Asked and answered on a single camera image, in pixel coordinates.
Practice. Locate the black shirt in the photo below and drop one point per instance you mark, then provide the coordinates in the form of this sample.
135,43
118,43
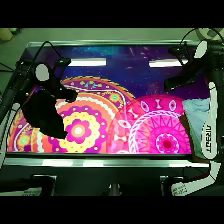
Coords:
43,113

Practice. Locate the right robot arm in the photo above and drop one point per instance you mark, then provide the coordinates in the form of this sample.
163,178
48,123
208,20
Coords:
208,133

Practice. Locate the brown garment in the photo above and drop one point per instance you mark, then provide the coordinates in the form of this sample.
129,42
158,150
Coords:
185,128

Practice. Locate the pale blue garment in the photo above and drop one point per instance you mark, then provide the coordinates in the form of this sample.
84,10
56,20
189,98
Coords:
197,115

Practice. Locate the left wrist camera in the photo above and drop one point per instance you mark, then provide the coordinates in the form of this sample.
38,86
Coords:
62,62

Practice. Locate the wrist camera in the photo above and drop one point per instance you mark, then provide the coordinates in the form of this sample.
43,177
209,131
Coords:
177,50
62,62

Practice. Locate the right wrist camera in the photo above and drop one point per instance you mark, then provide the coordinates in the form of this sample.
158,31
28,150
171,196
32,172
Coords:
177,50

